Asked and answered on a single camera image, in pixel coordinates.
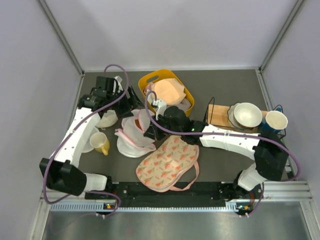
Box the blue paper cup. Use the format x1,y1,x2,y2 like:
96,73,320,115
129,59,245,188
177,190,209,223
258,110,288,133

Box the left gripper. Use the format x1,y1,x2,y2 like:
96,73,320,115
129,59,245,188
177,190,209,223
106,84,146,119

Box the white pink-trimmed mesh laundry bag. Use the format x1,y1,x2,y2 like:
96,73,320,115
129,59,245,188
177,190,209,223
114,109,155,147

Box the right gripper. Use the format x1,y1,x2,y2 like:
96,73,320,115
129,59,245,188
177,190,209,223
144,113,183,142

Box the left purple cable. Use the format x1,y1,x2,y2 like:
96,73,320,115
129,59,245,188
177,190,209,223
42,64,130,216

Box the white ceramic bowl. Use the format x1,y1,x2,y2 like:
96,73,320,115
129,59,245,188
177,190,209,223
233,102,263,128

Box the grey garment in basket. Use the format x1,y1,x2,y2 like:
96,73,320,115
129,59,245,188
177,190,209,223
176,98,192,117

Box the yellow plastic basket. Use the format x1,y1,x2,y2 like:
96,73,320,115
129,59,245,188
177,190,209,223
138,69,195,116

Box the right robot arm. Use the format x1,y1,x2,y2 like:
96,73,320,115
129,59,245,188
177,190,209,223
142,106,288,198

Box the peach padded bra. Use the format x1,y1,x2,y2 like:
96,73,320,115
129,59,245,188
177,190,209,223
151,78,186,105

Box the scalloped white plate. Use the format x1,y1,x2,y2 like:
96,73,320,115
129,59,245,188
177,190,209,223
227,102,240,128

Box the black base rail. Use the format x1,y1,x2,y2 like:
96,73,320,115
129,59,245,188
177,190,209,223
109,181,238,208

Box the empty pink-trimmed mesh laundry bag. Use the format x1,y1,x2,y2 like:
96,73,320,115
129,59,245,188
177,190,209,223
116,138,156,158

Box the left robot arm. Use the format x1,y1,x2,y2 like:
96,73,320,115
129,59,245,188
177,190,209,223
39,76,143,199

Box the yellow mug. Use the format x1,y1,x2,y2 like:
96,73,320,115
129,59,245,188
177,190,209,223
89,132,110,156

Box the white garment in basket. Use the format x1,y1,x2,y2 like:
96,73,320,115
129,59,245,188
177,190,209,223
146,89,157,104

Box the black wire wooden rack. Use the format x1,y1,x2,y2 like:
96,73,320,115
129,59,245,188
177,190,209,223
203,97,261,134

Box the white saucer plate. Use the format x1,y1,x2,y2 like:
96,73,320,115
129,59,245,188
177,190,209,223
82,127,99,154

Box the tulip print bra bag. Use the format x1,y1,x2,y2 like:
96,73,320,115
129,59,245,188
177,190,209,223
135,135,200,193

